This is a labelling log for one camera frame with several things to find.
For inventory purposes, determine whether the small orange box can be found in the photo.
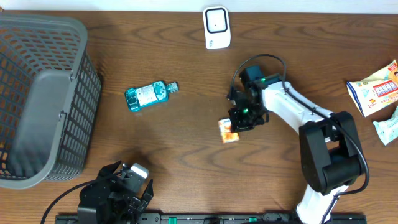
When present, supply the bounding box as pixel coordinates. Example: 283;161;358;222
218;118;239;144

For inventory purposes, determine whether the black right camera cable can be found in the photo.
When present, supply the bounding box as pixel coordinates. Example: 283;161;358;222
228;54;371;224

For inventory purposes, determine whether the grey plastic basket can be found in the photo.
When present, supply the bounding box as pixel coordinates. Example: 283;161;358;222
1;13;101;190

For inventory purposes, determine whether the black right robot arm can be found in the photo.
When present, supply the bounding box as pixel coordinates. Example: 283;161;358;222
229;65;369;223

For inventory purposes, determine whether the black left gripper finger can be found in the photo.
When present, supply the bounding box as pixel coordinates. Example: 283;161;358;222
138;179;154;212
96;161;121;180

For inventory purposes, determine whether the teal mouthwash bottle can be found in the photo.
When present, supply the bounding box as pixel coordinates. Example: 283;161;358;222
124;80;179;112

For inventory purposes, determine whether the teal wet wipes pack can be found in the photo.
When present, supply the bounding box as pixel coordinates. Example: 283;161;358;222
373;108;397;146

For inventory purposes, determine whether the black left camera cable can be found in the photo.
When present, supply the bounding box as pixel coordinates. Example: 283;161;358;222
39;179;103;224

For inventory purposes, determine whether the white barcode scanner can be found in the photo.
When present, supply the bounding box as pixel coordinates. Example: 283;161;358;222
203;6;231;50

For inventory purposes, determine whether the black camera cable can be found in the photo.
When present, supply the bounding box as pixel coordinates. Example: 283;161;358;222
39;179;103;224
228;54;371;224

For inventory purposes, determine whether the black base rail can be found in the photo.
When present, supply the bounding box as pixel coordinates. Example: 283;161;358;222
55;212;368;224

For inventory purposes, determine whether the orange snack bag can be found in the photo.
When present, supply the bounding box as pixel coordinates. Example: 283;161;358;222
346;60;397;118

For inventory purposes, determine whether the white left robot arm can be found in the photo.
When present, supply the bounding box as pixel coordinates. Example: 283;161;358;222
78;161;154;223

